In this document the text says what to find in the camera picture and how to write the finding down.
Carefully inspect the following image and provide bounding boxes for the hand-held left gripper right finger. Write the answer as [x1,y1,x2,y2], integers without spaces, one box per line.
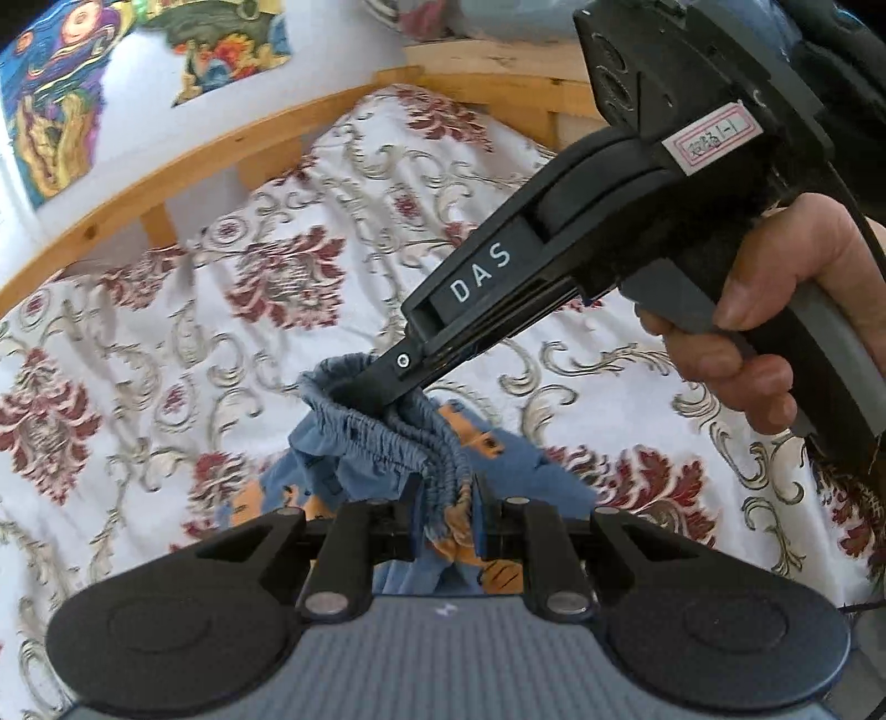
[471,480,688,620]

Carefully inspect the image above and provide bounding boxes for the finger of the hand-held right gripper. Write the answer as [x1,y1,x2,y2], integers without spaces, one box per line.
[324,338,448,423]

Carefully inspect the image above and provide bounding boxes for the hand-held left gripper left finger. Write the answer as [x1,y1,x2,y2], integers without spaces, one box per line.
[197,477,425,620]

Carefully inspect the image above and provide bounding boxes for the blue orange printed pants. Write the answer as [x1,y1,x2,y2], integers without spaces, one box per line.
[259,352,605,602]

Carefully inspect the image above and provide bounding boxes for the person's right hand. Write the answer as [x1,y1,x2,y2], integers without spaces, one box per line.
[633,191,886,439]

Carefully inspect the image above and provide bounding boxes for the white floral bed sheet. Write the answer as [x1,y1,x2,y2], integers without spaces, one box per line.
[0,83,886,720]

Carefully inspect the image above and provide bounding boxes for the black cable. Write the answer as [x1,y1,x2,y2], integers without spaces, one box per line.
[827,142,886,240]

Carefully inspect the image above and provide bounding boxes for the wooden bed frame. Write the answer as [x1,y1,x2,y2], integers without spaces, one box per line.
[0,42,605,314]

